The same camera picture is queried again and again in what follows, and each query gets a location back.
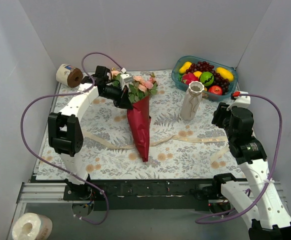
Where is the teal plastic fruit basket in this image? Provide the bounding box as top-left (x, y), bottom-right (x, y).
top-left (171, 56), bottom-right (238, 102)

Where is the white ceramic vase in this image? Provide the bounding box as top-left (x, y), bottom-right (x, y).
top-left (180, 81), bottom-right (204, 121)

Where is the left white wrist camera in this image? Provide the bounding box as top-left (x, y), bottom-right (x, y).
top-left (119, 73), bottom-right (134, 89)

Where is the purple cable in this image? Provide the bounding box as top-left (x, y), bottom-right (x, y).
top-left (195, 93), bottom-right (283, 225)
top-left (20, 51), bottom-right (128, 225)

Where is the red apple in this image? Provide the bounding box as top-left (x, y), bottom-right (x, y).
top-left (208, 85), bottom-right (223, 96)

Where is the yellow mango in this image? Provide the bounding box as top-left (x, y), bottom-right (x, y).
top-left (178, 61), bottom-right (192, 75)
top-left (215, 67), bottom-right (234, 82)

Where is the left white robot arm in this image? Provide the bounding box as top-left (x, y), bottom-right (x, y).
top-left (47, 65), bottom-right (133, 200)

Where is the right yellow mango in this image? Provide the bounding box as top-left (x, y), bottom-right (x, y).
top-left (215, 67), bottom-right (234, 82)

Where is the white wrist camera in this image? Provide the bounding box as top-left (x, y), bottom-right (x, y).
top-left (226, 91), bottom-right (251, 111)
top-left (119, 73), bottom-right (134, 89)

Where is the white tissue roll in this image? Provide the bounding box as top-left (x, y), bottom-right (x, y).
top-left (11, 212), bottom-right (53, 240)

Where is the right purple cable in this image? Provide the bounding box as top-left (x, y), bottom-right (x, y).
top-left (195, 93), bottom-right (283, 225)

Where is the red wrapping paper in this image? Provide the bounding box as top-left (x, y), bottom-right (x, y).
top-left (127, 96), bottom-right (151, 162)

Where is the pink dragon fruit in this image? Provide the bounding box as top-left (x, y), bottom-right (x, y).
top-left (181, 72), bottom-right (199, 85)

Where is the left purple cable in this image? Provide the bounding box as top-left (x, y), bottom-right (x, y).
top-left (20, 51), bottom-right (128, 225)

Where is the left yellow mango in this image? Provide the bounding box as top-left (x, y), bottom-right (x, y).
top-left (178, 61), bottom-right (192, 75)

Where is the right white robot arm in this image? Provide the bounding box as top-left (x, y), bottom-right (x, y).
top-left (211, 102), bottom-right (291, 240)

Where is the cream printed ribbon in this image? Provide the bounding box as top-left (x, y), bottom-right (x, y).
top-left (83, 131), bottom-right (227, 161)

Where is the pink artificial flower bunch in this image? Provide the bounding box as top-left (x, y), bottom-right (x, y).
top-left (111, 68), bottom-right (158, 104)

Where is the dark red grape bunch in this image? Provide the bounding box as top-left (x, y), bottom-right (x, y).
top-left (179, 61), bottom-right (232, 95)

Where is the small yellow lemon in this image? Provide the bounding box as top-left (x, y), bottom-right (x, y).
top-left (193, 71), bottom-right (202, 79)

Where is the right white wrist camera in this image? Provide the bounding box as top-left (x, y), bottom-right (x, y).
top-left (226, 91), bottom-right (251, 111)

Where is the brown-ended paper roll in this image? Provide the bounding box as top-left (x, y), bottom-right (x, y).
top-left (55, 64), bottom-right (84, 88)

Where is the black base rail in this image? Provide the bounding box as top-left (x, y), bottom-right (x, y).
top-left (62, 174), bottom-right (234, 216)

